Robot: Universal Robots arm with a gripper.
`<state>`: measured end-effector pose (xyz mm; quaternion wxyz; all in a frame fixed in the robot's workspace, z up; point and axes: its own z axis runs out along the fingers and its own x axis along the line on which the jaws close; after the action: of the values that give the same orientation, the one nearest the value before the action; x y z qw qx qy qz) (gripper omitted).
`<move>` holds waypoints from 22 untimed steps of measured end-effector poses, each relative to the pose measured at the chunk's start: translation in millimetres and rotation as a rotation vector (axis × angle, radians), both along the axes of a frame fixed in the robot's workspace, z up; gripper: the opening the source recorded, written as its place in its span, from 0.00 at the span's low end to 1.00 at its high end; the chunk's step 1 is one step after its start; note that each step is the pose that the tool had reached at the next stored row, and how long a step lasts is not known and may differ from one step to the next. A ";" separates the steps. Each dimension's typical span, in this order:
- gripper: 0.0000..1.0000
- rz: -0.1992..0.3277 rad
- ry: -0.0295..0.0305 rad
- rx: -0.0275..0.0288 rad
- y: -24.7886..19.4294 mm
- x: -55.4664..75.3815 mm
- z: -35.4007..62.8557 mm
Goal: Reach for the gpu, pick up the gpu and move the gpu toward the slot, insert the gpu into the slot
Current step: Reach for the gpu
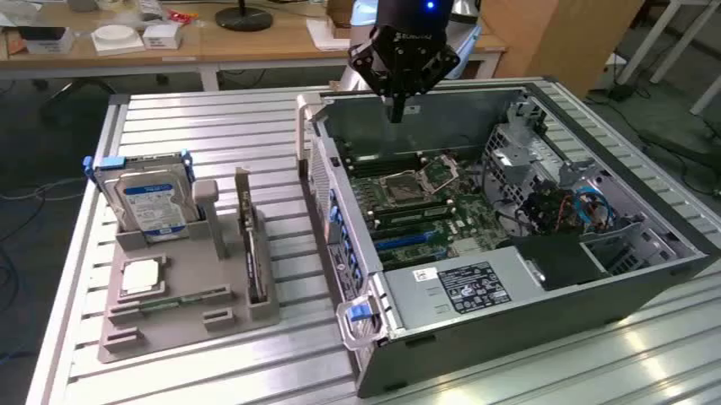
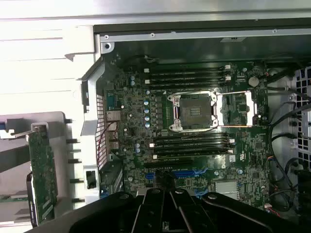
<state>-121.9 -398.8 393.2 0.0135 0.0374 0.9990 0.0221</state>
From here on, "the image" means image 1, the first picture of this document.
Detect blue wire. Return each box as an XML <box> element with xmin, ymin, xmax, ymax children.
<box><xmin>573</xmin><ymin>185</ymin><xmax>620</xmax><ymax>234</ymax></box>

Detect grey power supply unit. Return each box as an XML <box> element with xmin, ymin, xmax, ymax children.
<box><xmin>382</xmin><ymin>246</ymin><xmax>552</xmax><ymax>331</ymax></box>

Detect blue case release latch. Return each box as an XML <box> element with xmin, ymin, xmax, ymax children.
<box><xmin>348</xmin><ymin>305</ymin><xmax>378</xmax><ymax>325</ymax></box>

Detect orange wire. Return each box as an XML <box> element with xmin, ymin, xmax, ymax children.
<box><xmin>553</xmin><ymin>190</ymin><xmax>569</xmax><ymax>232</ymax></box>

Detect blue expansion slot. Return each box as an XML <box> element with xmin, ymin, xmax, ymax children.
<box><xmin>373</xmin><ymin>229</ymin><xmax>440</xmax><ymax>251</ymax></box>

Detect black round stand base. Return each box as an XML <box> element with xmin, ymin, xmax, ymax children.
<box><xmin>214</xmin><ymin>0</ymin><xmax>277</xmax><ymax>32</ymax></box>

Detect white table frame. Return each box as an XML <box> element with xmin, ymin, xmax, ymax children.
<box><xmin>616</xmin><ymin>0</ymin><xmax>721</xmax><ymax>116</ymax></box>

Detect blue floor cable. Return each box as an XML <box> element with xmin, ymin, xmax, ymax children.
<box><xmin>0</xmin><ymin>197</ymin><xmax>50</xmax><ymax>364</ymax></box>

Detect black expansion slot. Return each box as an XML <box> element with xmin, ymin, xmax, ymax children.
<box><xmin>374</xmin><ymin>219</ymin><xmax>455</xmax><ymax>234</ymax></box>

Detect grey printed parts rack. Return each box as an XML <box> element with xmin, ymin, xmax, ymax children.
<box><xmin>98</xmin><ymin>179</ymin><xmax>284</xmax><ymax>365</ymax></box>

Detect metal socket cover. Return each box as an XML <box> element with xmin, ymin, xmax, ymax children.
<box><xmin>414</xmin><ymin>152</ymin><xmax>463</xmax><ymax>186</ymax></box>

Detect hard disk in blue caddy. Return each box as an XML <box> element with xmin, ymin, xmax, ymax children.
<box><xmin>83</xmin><ymin>149</ymin><xmax>198</xmax><ymax>246</ymax></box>

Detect white paper sheets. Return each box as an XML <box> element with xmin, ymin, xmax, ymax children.
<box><xmin>306</xmin><ymin>19</ymin><xmax>354</xmax><ymax>52</ymax></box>

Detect black RAM slot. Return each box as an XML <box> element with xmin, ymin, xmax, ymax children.
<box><xmin>344</xmin><ymin>151</ymin><xmax>424</xmax><ymax>169</ymax></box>
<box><xmin>349</xmin><ymin>160</ymin><xmax>428</xmax><ymax>178</ymax></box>

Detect black wire bundle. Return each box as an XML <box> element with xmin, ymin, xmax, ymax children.
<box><xmin>516</xmin><ymin>181</ymin><xmax>581</xmax><ymax>237</ymax></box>

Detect black floor stand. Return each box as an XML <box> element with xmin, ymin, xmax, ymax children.
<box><xmin>636</xmin><ymin>124</ymin><xmax>721</xmax><ymax>168</ymax></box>

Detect crumpled white paper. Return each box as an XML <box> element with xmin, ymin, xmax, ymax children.
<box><xmin>0</xmin><ymin>3</ymin><xmax>46</xmax><ymax>29</ymax></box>

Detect metal CPU socket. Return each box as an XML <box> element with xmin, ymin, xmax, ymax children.
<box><xmin>378</xmin><ymin>168</ymin><xmax>430</xmax><ymax>203</ymax></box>

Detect white floor box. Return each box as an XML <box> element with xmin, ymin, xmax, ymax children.
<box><xmin>599</xmin><ymin>53</ymin><xmax>632</xmax><ymax>92</ymax></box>

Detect wooden desk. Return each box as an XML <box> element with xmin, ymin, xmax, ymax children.
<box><xmin>0</xmin><ymin>0</ymin><xmax>509</xmax><ymax>92</ymax></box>

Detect grey metal disk bay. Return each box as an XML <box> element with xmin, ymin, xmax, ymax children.
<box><xmin>579</xmin><ymin>217</ymin><xmax>687</xmax><ymax>278</ymax></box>

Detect grey floor cable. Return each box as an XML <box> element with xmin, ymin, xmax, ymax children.
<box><xmin>0</xmin><ymin>175</ymin><xmax>87</xmax><ymax>202</ymax></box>

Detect black open PC case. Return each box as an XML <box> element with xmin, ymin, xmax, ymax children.
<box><xmin>296</xmin><ymin>75</ymin><xmax>721</xmax><ymax>400</ymax></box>

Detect white box with black lid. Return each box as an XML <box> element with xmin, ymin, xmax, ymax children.
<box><xmin>26</xmin><ymin>25</ymin><xmax>77</xmax><ymax>55</ymax></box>

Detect white round plastic part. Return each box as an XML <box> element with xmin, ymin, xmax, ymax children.
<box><xmin>90</xmin><ymin>24</ymin><xmax>149</xmax><ymax>57</ymax></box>

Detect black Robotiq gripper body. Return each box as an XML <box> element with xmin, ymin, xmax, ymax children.
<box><xmin>369</xmin><ymin>0</ymin><xmax>455</xmax><ymax>99</ymax></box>

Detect perforated metal drive cage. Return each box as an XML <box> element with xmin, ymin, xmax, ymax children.
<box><xmin>483</xmin><ymin>121</ymin><xmax>572</xmax><ymax>203</ymax></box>

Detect white labelled cardboard box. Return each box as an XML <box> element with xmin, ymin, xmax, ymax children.
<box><xmin>141</xmin><ymin>23</ymin><xmax>185</xmax><ymax>51</ymax></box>

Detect black office chair base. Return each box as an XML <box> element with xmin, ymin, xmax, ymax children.
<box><xmin>33</xmin><ymin>73</ymin><xmax>171</xmax><ymax>124</ymax></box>

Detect wooden cabinet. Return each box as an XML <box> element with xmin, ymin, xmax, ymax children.
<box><xmin>479</xmin><ymin>0</ymin><xmax>648</xmax><ymax>96</ymax></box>

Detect brown cardboard box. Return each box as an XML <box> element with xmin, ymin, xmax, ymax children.
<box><xmin>326</xmin><ymin>0</ymin><xmax>356</xmax><ymax>40</ymax></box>

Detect green motherboard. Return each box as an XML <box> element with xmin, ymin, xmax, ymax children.
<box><xmin>336</xmin><ymin>138</ymin><xmax>529</xmax><ymax>273</ymax></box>

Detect clear plastic bag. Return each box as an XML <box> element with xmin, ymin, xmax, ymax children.
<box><xmin>95</xmin><ymin>8</ymin><xmax>142</xmax><ymax>27</ymax></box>

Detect graphics card with black fan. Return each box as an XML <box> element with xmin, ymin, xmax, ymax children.
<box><xmin>234</xmin><ymin>165</ymin><xmax>273</xmax><ymax>305</ymax></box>

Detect silver CPU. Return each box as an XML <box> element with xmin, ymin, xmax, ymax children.
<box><xmin>119</xmin><ymin>260</ymin><xmax>163</xmax><ymax>295</ymax></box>

